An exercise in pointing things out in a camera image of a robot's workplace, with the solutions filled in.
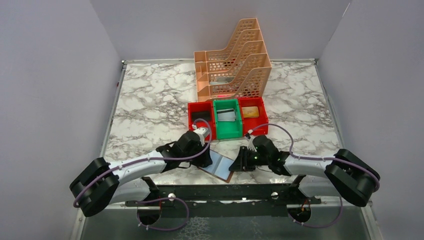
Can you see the red bin with black card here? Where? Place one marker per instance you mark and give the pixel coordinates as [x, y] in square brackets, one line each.
[202, 110]

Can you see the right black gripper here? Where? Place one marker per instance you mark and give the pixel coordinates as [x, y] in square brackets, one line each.
[241, 163]

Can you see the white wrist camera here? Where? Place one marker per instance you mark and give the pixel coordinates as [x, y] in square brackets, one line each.
[250, 138]
[203, 133]

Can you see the gold card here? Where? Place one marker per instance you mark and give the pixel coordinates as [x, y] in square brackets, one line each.
[250, 112]

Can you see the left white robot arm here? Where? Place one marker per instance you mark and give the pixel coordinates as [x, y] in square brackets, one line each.
[102, 183]

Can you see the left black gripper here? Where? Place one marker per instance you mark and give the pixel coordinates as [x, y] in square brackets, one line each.
[204, 159]

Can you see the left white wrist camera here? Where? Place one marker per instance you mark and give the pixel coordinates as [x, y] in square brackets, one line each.
[203, 133]

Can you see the green plastic bin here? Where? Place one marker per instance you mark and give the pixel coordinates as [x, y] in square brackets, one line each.
[228, 129]

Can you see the black card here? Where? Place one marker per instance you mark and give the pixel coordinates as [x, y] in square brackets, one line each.
[205, 115]

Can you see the peach plastic file organizer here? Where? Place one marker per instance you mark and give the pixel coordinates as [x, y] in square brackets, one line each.
[240, 70]

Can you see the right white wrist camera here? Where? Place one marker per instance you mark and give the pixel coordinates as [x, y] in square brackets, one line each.
[250, 138]

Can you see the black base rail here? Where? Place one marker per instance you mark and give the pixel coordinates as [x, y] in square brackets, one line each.
[225, 200]

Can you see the silver VIP card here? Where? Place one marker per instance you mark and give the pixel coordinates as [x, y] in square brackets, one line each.
[226, 115]

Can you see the brown leather card holder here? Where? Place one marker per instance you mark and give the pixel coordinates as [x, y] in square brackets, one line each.
[220, 167]

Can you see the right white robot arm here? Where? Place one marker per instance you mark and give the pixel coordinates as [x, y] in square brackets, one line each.
[341, 175]

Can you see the red bin with gold card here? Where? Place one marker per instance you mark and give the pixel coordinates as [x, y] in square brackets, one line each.
[251, 123]

